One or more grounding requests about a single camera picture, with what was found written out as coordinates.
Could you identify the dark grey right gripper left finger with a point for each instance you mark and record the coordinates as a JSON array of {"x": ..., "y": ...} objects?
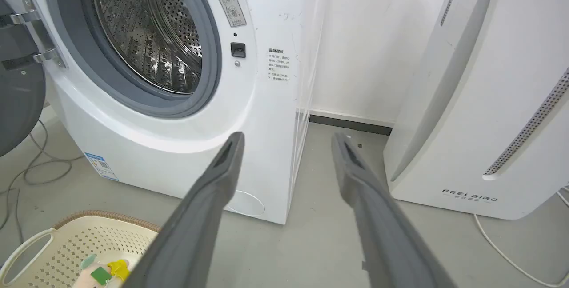
[{"x": 191, "y": 230}]

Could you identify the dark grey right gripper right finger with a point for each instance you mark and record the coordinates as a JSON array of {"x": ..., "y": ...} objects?
[{"x": 386, "y": 234}]

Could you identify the dark washing machine door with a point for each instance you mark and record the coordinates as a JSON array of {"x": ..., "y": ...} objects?
[{"x": 18, "y": 79}]

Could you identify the colourful items in basket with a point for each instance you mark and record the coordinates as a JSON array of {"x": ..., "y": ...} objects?
[{"x": 104, "y": 272}]

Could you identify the cream perforated laundry basket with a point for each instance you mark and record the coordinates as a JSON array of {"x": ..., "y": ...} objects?
[{"x": 75, "y": 248}]

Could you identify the white front-load washing machine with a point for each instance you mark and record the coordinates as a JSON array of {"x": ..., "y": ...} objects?
[{"x": 178, "y": 101}]

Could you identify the white air purifier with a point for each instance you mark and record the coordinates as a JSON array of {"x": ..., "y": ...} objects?
[{"x": 489, "y": 92}]

